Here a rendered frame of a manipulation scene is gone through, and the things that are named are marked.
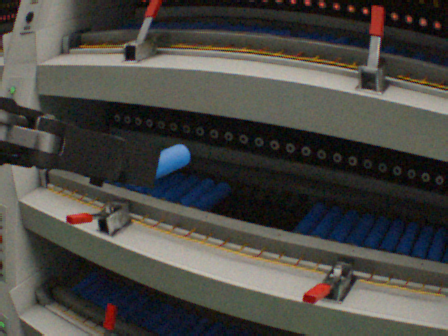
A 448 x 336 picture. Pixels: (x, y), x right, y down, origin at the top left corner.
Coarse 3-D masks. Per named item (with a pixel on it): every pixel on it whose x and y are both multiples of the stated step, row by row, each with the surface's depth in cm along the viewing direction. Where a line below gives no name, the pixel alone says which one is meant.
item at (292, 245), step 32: (96, 192) 65; (128, 192) 64; (192, 224) 58; (224, 224) 57; (256, 224) 56; (256, 256) 53; (288, 256) 53; (320, 256) 51; (352, 256) 49; (384, 256) 49
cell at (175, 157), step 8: (168, 152) 44; (176, 152) 45; (184, 152) 46; (160, 160) 43; (168, 160) 44; (176, 160) 45; (184, 160) 46; (160, 168) 43; (168, 168) 44; (176, 168) 45; (160, 176) 44
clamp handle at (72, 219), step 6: (108, 210) 60; (66, 216) 54; (72, 216) 54; (78, 216) 55; (84, 216) 55; (90, 216) 56; (96, 216) 57; (102, 216) 58; (108, 216) 59; (72, 222) 54; (78, 222) 55; (84, 222) 55; (90, 222) 56
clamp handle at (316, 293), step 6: (336, 270) 47; (336, 276) 47; (324, 282) 45; (330, 282) 45; (336, 282) 46; (312, 288) 43; (318, 288) 43; (324, 288) 43; (330, 288) 44; (306, 294) 41; (312, 294) 41; (318, 294) 41; (324, 294) 43; (306, 300) 41; (312, 300) 41; (318, 300) 42
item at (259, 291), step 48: (192, 144) 72; (48, 192) 70; (240, 192) 68; (384, 192) 60; (432, 192) 56; (96, 240) 60; (144, 240) 59; (192, 288) 54; (240, 288) 51; (288, 288) 50; (384, 288) 47
